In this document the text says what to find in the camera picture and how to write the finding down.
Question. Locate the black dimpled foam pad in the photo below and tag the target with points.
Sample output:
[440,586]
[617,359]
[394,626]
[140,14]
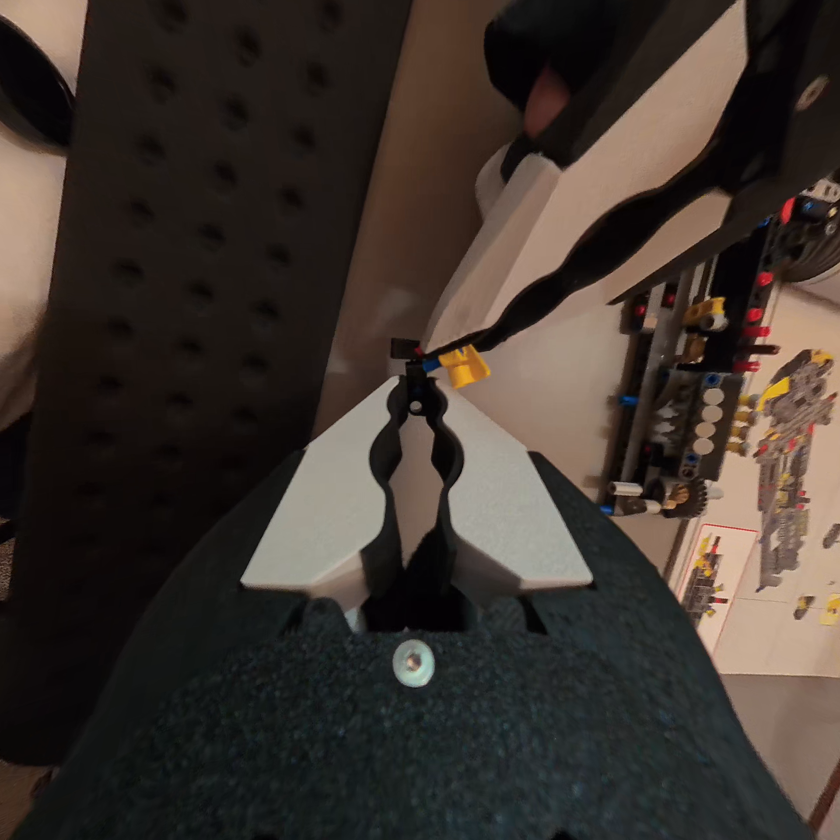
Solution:
[197,328]

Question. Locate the lego car chassis assembly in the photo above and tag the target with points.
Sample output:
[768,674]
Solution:
[689,407]

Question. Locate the black round clip-on device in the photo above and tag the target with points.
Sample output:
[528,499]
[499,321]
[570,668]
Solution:
[33,85]

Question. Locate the person's left hand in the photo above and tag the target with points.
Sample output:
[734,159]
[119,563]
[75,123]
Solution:
[548,98]

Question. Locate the person's white shirt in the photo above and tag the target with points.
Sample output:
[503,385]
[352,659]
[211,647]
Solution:
[19,295]

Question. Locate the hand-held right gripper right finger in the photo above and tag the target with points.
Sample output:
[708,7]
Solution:
[518,518]

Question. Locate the yellow lego piece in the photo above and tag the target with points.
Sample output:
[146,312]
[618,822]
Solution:
[466,367]

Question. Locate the black lego connector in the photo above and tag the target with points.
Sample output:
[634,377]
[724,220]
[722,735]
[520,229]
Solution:
[415,387]

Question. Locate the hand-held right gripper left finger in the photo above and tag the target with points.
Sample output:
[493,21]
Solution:
[315,518]

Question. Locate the lego instruction booklet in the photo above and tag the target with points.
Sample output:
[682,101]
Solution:
[774,558]

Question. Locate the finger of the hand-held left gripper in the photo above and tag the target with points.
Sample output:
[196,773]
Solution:
[656,243]
[590,177]

